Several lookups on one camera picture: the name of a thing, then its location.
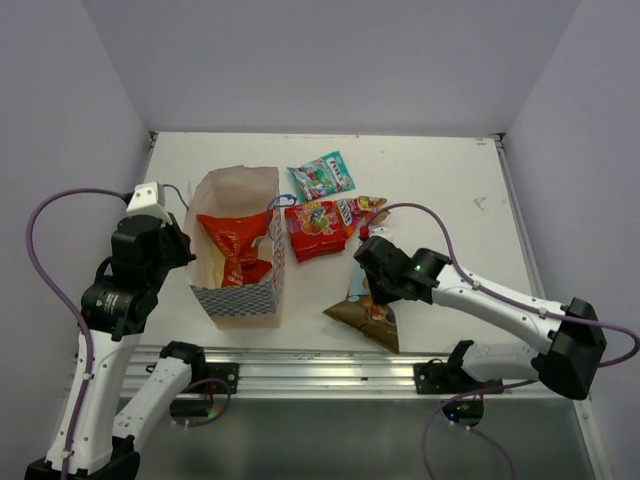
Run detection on blue cassava chips bag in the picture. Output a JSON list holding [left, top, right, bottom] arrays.
[[323, 265, 400, 354]]

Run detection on red chips bag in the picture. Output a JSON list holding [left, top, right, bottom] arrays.
[[196, 213, 272, 288]]

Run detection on white paper bag blue handles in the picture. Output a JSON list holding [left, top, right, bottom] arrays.
[[182, 165, 285, 330]]

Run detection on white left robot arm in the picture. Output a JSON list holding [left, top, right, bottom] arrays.
[[25, 213, 208, 479]]

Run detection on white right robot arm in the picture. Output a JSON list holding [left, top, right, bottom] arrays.
[[354, 236, 607, 400]]

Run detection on colourful twisted candy packet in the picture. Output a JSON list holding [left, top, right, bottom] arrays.
[[333, 196, 389, 239]]

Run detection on red fruit candy packet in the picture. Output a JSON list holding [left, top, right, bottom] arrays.
[[284, 201, 347, 263]]

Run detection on green candy packet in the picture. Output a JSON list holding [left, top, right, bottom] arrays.
[[287, 151, 356, 203]]

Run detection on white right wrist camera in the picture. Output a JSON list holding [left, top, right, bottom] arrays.
[[359, 225, 393, 243]]

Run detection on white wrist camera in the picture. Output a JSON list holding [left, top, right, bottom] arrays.
[[359, 225, 393, 243], [126, 182, 167, 218]]

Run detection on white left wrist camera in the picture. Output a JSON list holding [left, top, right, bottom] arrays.
[[126, 182, 167, 218]]

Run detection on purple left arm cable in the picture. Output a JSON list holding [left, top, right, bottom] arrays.
[[25, 188, 131, 480]]

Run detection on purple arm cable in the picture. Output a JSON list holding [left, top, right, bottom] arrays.
[[25, 188, 131, 480], [357, 202, 640, 480]]

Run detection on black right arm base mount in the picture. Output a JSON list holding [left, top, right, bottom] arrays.
[[413, 340, 503, 427]]

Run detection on aluminium front mounting rail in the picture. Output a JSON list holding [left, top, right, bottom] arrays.
[[117, 344, 586, 401]]

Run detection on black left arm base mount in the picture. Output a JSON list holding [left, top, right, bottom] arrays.
[[170, 362, 240, 429]]

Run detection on aluminium table edge rail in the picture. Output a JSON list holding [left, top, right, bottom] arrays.
[[490, 133, 546, 297]]

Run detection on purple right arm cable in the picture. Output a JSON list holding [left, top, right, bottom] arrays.
[[357, 202, 640, 480]]

